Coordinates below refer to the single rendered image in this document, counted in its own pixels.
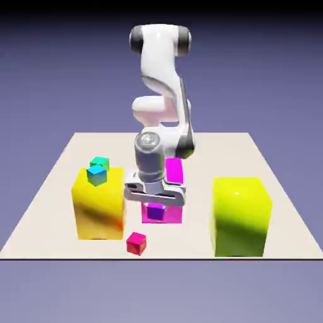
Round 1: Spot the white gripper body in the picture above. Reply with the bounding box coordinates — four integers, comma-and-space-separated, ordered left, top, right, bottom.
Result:
123, 172, 187, 208

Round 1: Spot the small purple cube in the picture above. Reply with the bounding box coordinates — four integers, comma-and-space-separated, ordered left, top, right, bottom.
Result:
146, 203, 166, 221

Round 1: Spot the small red cube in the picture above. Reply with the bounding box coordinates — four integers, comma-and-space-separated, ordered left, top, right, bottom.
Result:
126, 232, 148, 256

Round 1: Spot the small cyan cube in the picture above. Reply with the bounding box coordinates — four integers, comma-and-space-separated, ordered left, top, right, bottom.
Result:
86, 165, 108, 187

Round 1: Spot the small green cube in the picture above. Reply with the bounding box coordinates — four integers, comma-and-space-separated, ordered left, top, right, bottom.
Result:
90, 156, 110, 172

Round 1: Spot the large magenta box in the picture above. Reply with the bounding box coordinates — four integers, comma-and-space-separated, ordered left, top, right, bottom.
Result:
141, 157, 184, 225

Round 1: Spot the large lime yellow box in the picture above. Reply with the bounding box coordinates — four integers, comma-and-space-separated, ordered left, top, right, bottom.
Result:
209, 177, 274, 258

